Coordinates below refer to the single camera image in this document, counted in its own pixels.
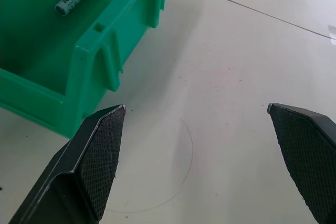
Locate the clear tape piece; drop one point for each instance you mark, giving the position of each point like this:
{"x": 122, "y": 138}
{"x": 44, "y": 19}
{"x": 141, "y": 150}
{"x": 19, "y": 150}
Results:
{"x": 332, "y": 34}

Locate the green plastic storage bin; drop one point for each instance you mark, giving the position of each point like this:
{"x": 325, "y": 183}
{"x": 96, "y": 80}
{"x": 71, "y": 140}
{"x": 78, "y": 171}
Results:
{"x": 65, "y": 51}

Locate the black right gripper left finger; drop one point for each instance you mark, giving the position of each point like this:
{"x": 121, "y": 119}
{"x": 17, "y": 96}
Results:
{"x": 86, "y": 166}

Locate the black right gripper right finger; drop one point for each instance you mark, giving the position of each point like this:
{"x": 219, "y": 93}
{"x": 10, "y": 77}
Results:
{"x": 307, "y": 153}

